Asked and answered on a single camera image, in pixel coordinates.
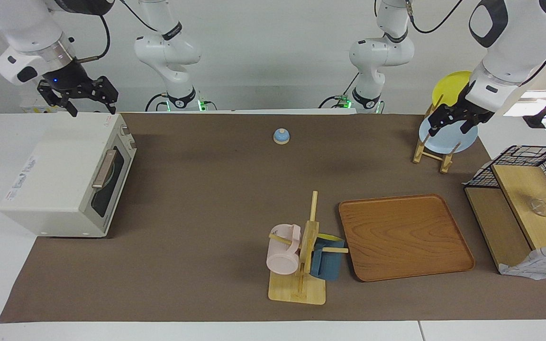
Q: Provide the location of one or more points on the brown table mat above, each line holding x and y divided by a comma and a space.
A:
206, 213

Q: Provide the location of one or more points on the light blue plate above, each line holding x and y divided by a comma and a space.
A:
448, 142

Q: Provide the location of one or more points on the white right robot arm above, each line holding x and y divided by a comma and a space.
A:
168, 52

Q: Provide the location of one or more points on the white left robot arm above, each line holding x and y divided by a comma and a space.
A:
382, 52

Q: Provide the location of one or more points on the brown wooden tray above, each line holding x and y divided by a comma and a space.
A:
403, 237

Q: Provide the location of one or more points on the wooden mug tree stand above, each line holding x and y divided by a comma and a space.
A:
296, 289

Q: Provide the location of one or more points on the dark blue mug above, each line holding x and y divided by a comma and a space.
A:
327, 263

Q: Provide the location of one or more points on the small clear glass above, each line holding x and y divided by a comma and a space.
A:
540, 207

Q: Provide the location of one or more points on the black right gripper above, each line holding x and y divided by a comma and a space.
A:
67, 78

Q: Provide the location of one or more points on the yellow plate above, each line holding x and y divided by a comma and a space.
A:
450, 87

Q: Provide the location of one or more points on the wooden shelf box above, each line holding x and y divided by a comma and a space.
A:
524, 194

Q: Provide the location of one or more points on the white toaster oven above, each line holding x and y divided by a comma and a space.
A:
50, 180

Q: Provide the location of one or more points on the pink mug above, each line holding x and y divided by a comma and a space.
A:
282, 253

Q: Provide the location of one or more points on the wooden plate rack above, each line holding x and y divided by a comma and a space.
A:
420, 154

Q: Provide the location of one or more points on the glass oven door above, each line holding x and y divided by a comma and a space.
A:
104, 168

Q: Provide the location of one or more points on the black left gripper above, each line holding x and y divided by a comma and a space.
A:
467, 109

